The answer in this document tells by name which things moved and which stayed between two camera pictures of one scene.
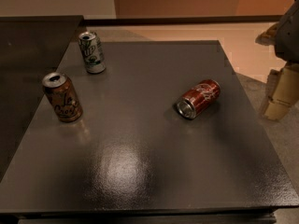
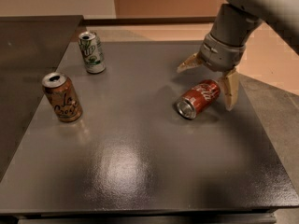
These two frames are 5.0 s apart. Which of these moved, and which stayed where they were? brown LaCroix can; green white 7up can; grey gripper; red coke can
Moved: grey gripper
Stayed: brown LaCroix can; red coke can; green white 7up can
